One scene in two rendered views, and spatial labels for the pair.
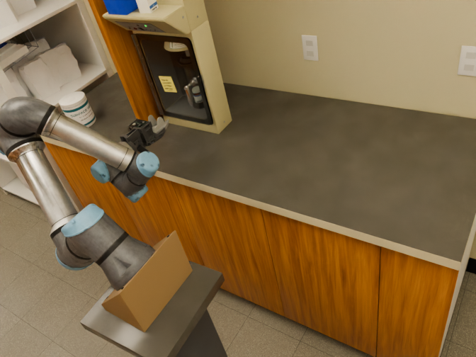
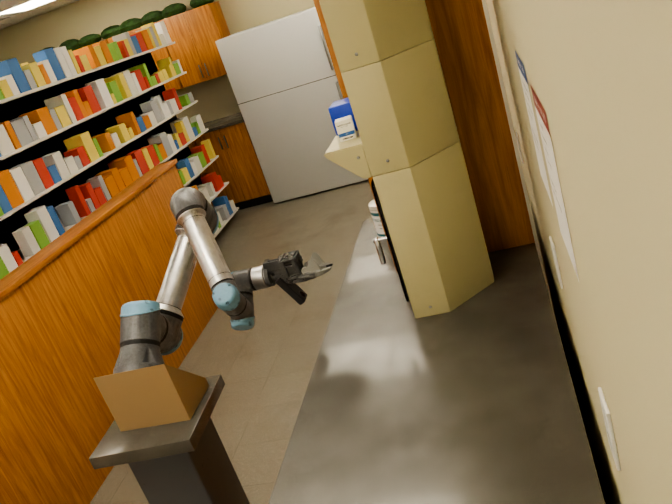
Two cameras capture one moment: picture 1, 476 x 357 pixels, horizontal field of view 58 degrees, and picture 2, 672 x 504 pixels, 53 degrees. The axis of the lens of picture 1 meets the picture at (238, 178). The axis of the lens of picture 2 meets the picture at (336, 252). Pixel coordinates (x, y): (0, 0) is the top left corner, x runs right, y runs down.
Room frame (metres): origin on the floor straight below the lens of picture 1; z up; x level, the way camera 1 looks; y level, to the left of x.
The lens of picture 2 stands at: (0.64, -1.56, 1.92)
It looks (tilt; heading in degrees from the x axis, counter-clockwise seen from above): 21 degrees down; 65
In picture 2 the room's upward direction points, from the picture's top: 19 degrees counter-clockwise
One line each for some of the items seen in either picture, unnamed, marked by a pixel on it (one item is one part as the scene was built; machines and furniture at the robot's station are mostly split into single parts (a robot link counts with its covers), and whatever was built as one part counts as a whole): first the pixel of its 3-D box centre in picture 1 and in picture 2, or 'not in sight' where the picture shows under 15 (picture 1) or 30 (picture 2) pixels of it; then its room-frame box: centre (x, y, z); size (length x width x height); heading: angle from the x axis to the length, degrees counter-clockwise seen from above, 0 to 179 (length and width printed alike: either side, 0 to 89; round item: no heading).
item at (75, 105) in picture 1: (78, 110); (388, 216); (1.99, 0.70, 1.01); 0.13 x 0.13 x 0.15
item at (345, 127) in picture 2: (146, 2); (345, 128); (1.62, 0.16, 1.54); 0.05 x 0.05 x 0.06; 56
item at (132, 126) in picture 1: (137, 137); (284, 269); (1.34, 0.32, 1.17); 0.12 x 0.08 x 0.09; 138
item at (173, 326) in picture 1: (154, 300); (160, 419); (0.81, 0.34, 0.92); 0.32 x 0.32 x 0.04; 51
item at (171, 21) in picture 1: (146, 23); (355, 150); (1.64, 0.19, 1.46); 0.32 x 0.12 x 0.10; 48
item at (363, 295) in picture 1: (248, 203); not in sight; (1.62, -0.02, 0.45); 2.05 x 0.67 x 0.90; 48
